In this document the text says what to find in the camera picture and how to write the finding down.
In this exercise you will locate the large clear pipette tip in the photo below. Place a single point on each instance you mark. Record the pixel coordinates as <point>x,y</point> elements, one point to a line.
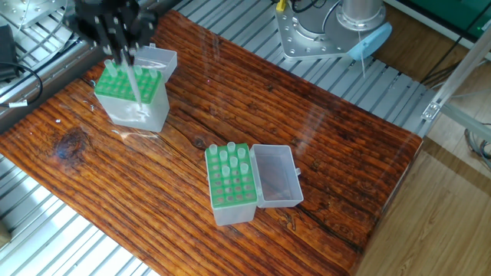
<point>156,75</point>
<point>136,84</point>
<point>108,69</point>

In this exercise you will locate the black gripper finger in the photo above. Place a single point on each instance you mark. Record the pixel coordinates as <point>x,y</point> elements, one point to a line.
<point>130,52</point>
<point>115,55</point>

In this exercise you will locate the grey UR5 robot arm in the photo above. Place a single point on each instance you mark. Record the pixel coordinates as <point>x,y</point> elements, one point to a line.
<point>364,23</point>

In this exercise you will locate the clear pipette box green rack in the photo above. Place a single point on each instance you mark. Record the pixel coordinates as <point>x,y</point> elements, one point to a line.
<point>142,111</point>
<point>230,195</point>

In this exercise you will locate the thin white plastic strip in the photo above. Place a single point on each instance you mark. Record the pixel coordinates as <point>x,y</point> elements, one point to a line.
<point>362,60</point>

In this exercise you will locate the aluminium frame profile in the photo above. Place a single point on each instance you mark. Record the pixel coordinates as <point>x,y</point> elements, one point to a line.
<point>460,73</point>

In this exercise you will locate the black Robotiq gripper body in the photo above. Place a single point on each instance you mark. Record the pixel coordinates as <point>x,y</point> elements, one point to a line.
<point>107,19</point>

